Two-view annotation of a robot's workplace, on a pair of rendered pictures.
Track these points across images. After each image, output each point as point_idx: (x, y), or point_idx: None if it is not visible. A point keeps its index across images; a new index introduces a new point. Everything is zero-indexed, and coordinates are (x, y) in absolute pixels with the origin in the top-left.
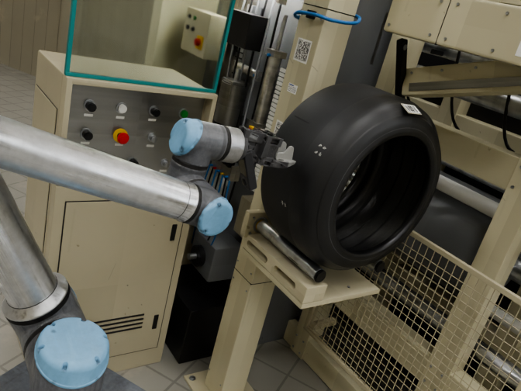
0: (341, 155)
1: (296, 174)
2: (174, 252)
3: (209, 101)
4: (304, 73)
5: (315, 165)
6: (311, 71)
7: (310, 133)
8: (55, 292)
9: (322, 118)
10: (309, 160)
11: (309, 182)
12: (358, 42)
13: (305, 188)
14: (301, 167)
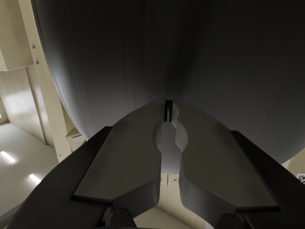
0: (79, 130)
1: (138, 59)
2: None
3: None
4: (301, 161)
5: (90, 112)
6: (285, 164)
7: (174, 161)
8: None
9: (172, 172)
10: (113, 120)
11: (69, 56)
12: None
13: (68, 25)
14: (133, 93)
